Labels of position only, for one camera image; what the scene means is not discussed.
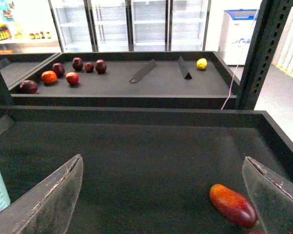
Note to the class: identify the white grocery shelf with bottles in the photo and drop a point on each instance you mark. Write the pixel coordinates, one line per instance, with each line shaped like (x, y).
(27, 26)

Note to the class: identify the dark purple fruit back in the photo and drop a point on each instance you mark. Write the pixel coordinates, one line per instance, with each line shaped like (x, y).
(77, 64)

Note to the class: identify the black left upper shelf tray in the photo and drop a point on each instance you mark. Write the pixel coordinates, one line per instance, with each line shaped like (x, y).
(14, 67)

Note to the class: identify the glass door refrigerator row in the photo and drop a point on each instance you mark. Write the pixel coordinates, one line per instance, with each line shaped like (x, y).
(130, 25)

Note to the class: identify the small dark red fruit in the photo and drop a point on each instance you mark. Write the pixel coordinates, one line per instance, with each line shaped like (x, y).
(89, 67)

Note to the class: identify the red apple on shelf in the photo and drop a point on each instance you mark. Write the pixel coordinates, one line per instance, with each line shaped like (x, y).
(72, 78)

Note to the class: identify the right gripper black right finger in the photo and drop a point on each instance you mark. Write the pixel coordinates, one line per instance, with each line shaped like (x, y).
(271, 195)

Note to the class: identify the black shelf tray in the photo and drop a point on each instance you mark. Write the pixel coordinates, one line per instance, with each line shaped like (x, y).
(163, 87)
(14, 67)
(146, 171)

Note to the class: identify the black lower shelf tray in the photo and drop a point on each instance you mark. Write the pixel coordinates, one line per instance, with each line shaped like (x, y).
(146, 171)

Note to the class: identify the dark purple fruit behind orange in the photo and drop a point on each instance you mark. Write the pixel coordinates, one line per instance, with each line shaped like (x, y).
(58, 69)

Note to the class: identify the red orange mango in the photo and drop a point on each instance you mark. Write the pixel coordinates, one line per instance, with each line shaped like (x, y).
(233, 206)

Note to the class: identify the dark purple fruit front left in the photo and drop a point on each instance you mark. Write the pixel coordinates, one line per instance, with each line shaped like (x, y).
(28, 87)

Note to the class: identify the flat black shelf divider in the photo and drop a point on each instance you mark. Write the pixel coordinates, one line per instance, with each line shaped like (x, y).
(143, 71)

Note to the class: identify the white chest freezer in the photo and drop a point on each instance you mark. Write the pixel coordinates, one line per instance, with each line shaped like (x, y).
(236, 34)

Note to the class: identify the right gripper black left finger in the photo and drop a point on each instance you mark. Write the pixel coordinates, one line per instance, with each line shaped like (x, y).
(48, 207)

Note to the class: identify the black perforated rack post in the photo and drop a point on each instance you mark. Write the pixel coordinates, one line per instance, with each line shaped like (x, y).
(271, 20)

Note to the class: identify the dark purple fruit right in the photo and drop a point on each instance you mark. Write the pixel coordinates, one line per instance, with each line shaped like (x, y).
(100, 66)

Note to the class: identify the yellow lemon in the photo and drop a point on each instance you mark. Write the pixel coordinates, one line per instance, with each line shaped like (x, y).
(201, 64)

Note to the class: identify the triangular black shelf divider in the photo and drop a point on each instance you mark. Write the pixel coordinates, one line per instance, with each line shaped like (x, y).
(183, 68)

